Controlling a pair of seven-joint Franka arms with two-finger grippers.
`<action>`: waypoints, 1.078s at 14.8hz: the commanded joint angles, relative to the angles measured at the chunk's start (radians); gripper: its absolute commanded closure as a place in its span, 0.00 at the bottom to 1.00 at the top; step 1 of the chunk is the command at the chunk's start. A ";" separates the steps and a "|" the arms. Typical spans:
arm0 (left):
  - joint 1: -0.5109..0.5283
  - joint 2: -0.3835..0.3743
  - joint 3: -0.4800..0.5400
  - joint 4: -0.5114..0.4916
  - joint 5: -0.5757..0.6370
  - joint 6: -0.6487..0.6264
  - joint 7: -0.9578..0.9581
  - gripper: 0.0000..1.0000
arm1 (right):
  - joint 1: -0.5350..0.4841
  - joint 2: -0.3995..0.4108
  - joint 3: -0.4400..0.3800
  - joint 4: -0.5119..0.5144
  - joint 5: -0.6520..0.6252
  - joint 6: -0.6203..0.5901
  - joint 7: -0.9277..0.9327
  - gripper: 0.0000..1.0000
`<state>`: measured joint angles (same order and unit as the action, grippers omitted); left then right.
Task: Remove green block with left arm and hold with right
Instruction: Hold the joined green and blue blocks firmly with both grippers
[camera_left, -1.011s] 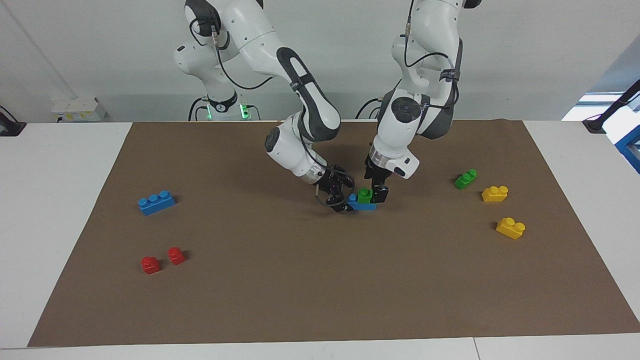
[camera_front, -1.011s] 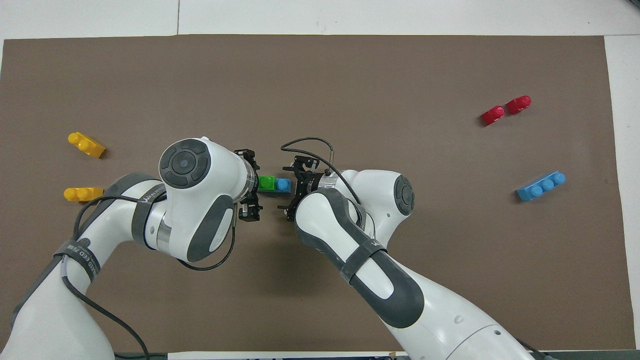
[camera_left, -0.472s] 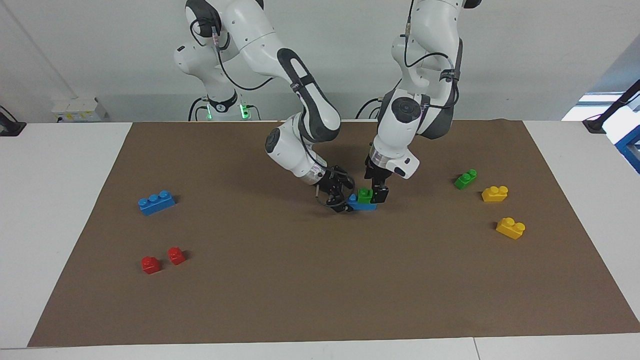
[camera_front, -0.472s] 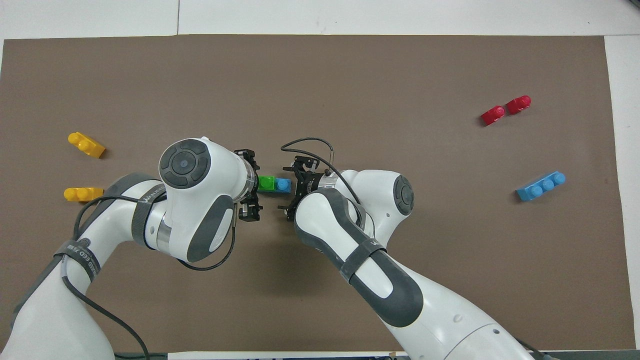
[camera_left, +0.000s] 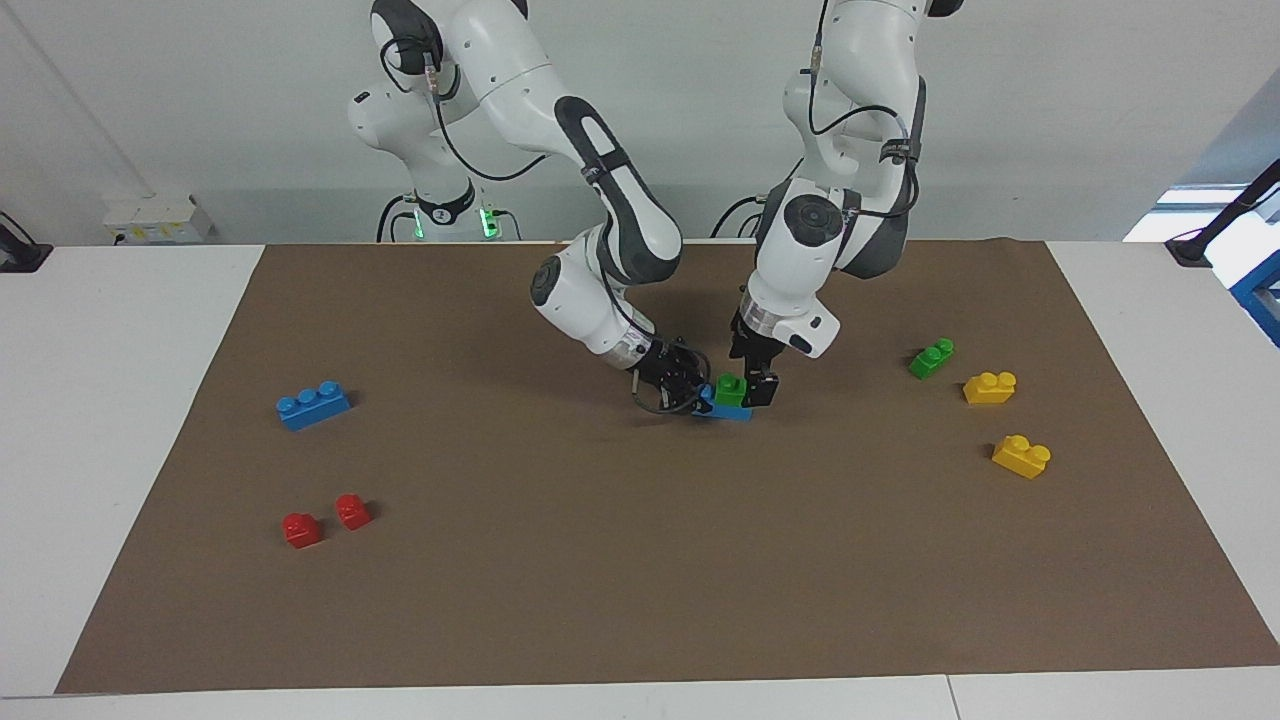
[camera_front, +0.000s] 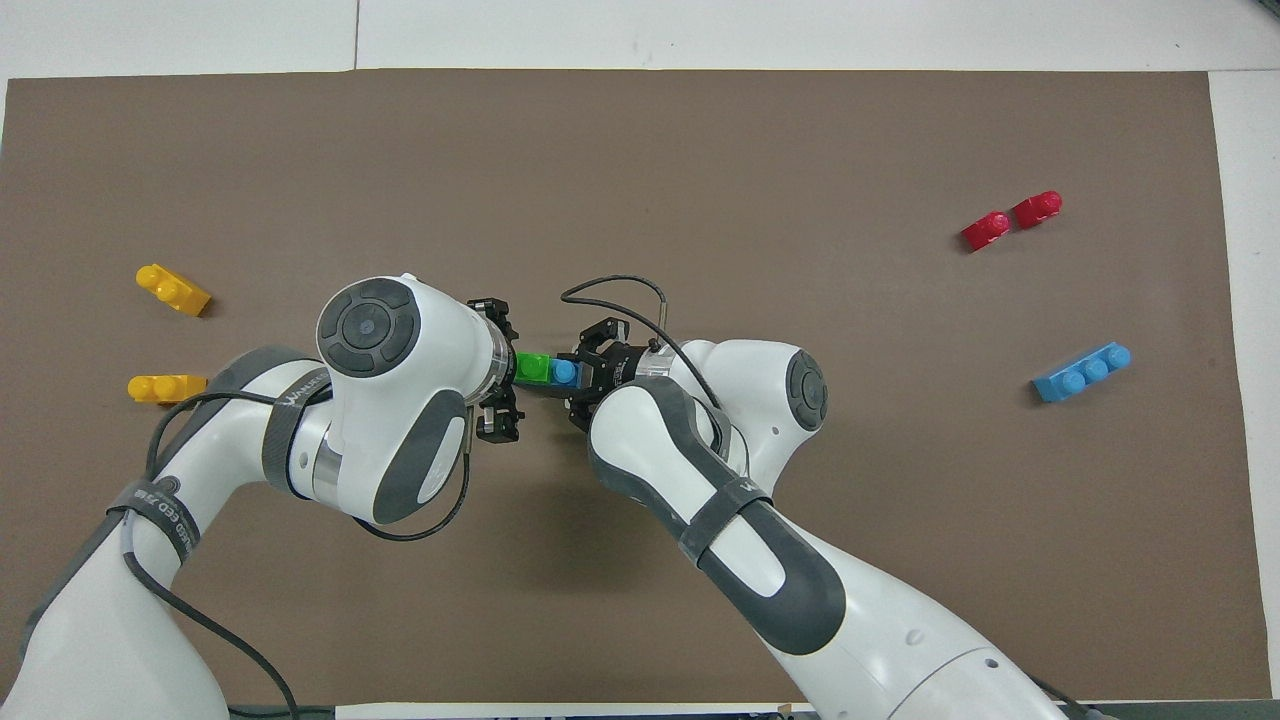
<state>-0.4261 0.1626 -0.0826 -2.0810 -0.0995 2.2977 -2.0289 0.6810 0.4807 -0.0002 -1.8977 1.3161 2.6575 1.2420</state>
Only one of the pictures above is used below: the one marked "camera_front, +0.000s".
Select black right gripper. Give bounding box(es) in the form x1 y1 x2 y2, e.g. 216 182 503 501
558 318 661 431

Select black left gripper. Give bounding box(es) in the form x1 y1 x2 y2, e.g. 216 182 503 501
470 297 523 443

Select yellow two-stud toy block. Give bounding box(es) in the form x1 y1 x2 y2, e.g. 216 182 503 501
128 374 208 406
136 264 213 318

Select red one-stud toy block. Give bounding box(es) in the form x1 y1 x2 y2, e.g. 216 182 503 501
1012 190 1064 231
960 211 1011 253

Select brown table mat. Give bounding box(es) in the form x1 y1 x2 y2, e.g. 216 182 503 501
0 68 1273 706

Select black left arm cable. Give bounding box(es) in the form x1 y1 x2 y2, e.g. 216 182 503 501
120 385 473 720

